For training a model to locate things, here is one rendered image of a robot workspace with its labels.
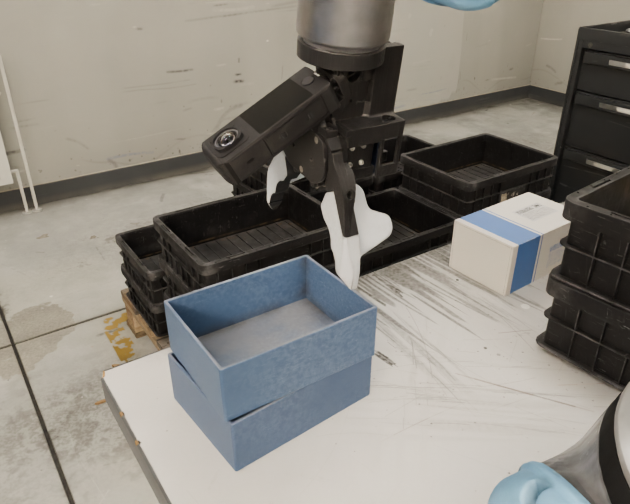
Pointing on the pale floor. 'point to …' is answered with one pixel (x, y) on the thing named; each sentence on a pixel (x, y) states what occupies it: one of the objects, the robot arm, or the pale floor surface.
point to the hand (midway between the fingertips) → (303, 249)
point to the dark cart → (604, 107)
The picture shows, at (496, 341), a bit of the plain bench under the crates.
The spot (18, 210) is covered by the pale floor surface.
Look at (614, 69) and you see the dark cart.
